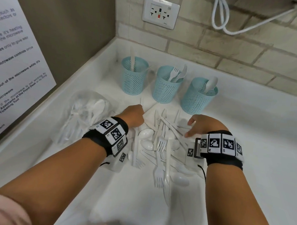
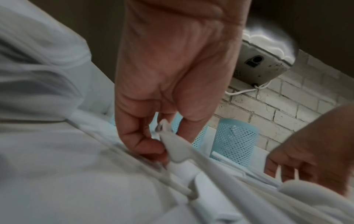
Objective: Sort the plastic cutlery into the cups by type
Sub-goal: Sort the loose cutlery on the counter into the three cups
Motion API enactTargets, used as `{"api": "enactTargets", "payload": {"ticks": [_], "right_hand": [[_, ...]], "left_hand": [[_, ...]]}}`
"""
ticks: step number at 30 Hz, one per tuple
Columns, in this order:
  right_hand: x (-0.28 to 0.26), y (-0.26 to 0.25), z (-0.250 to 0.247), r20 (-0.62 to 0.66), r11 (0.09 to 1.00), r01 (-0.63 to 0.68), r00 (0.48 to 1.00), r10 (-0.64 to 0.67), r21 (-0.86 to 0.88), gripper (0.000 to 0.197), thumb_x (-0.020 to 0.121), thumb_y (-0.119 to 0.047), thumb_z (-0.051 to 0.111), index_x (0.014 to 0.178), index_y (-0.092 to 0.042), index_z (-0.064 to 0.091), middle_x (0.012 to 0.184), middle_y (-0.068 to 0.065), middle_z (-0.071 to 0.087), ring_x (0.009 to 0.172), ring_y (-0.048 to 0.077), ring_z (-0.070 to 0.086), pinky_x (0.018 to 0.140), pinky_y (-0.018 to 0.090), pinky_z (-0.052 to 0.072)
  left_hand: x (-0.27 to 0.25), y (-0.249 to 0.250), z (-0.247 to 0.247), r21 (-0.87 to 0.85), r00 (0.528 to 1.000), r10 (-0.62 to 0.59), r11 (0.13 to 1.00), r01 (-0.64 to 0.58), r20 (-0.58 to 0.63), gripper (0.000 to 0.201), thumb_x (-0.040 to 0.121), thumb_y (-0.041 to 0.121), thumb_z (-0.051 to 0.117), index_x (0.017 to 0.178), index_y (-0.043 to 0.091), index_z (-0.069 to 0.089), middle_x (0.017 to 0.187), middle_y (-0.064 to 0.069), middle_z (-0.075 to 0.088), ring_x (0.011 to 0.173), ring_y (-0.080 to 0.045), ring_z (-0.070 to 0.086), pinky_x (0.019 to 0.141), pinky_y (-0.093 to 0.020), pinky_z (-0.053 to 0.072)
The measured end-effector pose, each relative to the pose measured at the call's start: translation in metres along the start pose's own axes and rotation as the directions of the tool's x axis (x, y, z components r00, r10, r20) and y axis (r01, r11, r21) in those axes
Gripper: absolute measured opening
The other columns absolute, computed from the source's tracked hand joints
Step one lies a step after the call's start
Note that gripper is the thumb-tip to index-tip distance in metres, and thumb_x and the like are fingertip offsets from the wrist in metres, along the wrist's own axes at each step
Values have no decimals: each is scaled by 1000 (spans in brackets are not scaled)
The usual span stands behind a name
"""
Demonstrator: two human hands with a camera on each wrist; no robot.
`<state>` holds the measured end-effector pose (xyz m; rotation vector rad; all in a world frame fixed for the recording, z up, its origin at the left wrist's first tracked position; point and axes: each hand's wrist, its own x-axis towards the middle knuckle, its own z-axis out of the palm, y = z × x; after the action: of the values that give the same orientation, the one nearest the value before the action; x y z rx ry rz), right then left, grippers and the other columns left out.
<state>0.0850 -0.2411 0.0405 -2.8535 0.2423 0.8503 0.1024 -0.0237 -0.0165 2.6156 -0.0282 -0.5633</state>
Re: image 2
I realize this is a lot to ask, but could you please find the pile of white plastic cutlery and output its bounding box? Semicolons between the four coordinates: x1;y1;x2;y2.
155;153;354;224

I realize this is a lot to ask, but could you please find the white power cable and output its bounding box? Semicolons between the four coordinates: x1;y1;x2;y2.
224;81;279;96

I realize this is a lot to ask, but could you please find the person's right hand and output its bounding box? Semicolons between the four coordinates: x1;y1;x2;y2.
264;103;354;197

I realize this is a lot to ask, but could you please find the person's left hand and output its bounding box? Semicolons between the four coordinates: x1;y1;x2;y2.
114;0;252;165

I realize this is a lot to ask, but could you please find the grey wall-mounted appliance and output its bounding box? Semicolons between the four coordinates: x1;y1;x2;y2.
234;18;301;87

